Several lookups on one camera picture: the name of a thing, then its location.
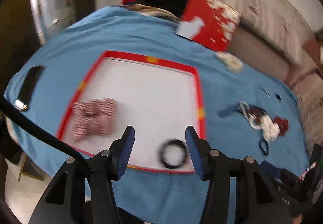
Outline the black wavy hair ring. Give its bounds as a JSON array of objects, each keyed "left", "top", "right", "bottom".
[{"left": 159, "top": 138, "right": 189, "bottom": 170}]

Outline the red plaid scrunchie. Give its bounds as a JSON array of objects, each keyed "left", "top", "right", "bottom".
[{"left": 72, "top": 98, "right": 118, "bottom": 142}]

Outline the black hair tie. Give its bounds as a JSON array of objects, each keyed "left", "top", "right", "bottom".
[{"left": 258, "top": 138, "right": 270, "bottom": 157}]

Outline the dark red dotted scrunchie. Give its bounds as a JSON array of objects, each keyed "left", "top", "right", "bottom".
[{"left": 273, "top": 116, "right": 289, "bottom": 136}]

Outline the red shallow box tray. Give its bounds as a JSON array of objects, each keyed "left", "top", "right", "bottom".
[{"left": 57, "top": 51, "right": 206, "bottom": 173}]

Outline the black hair clip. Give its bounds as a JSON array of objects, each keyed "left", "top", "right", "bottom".
[{"left": 259, "top": 86, "right": 271, "bottom": 97}]

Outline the cream white scrunchie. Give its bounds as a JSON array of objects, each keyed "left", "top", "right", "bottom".
[{"left": 215, "top": 52, "right": 244, "bottom": 74}]

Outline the small black clip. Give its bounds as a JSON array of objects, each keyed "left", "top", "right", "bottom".
[{"left": 275, "top": 94, "right": 281, "bottom": 102}]

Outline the black smartphone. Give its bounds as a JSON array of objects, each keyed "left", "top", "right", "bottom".
[{"left": 14, "top": 65, "right": 44, "bottom": 111}]

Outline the red box lid with cat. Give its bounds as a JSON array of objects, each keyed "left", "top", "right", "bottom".
[{"left": 175, "top": 0, "right": 241, "bottom": 52}]

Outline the striped pillow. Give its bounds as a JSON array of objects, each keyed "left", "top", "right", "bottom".
[{"left": 218, "top": 0, "right": 302, "bottom": 66}]

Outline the black cable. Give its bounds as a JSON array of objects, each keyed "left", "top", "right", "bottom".
[{"left": 0, "top": 96, "right": 91, "bottom": 172}]

